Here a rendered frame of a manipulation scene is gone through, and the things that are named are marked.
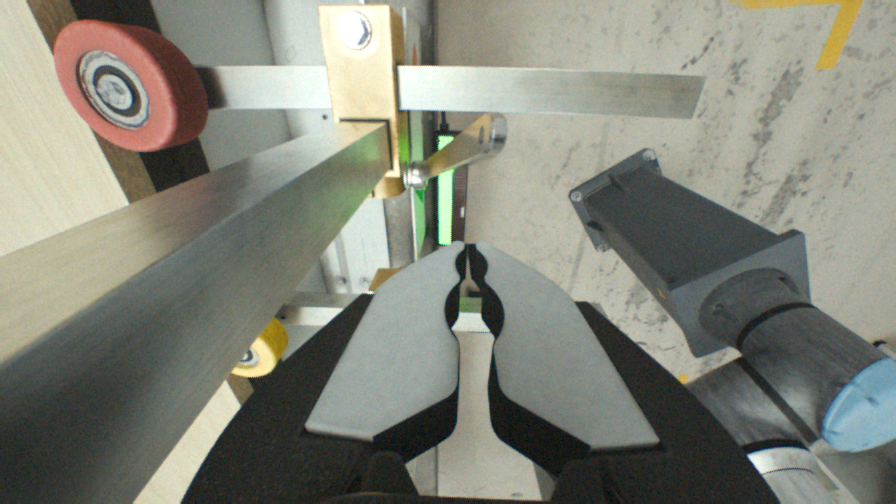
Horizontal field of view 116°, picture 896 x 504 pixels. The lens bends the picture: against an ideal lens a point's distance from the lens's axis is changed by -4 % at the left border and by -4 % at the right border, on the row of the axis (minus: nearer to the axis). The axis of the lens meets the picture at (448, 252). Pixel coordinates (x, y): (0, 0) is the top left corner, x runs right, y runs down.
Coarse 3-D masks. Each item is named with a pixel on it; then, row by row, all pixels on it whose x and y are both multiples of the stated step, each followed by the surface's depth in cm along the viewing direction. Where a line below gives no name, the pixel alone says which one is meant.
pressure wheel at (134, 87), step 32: (64, 32) 17; (96, 32) 17; (128, 32) 18; (64, 64) 18; (96, 64) 18; (128, 64) 18; (160, 64) 18; (192, 64) 21; (96, 96) 19; (128, 96) 19; (160, 96) 19; (192, 96) 21; (96, 128) 20; (128, 128) 20; (160, 128) 20; (192, 128) 22
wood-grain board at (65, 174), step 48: (0, 0) 17; (48, 0) 18; (0, 48) 18; (48, 48) 18; (0, 96) 20; (48, 96) 20; (0, 144) 21; (48, 144) 21; (96, 144) 21; (0, 192) 24; (48, 192) 23; (96, 192) 23; (144, 192) 25; (0, 240) 26; (240, 384) 38; (192, 432) 42
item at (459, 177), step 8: (464, 168) 41; (456, 176) 42; (464, 176) 42; (456, 184) 42; (464, 184) 42; (456, 192) 43; (464, 192) 43; (456, 200) 43; (464, 200) 43; (456, 208) 44; (456, 216) 45; (456, 224) 45; (456, 232) 46; (456, 240) 47
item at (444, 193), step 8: (440, 144) 40; (440, 176) 42; (448, 176) 42; (440, 184) 42; (448, 184) 42; (440, 192) 43; (448, 192) 43; (440, 200) 43; (448, 200) 43; (440, 208) 44; (448, 208) 44; (440, 216) 45; (448, 216) 45; (440, 224) 45; (448, 224) 45; (440, 232) 46; (448, 232) 46; (440, 240) 47; (448, 240) 47
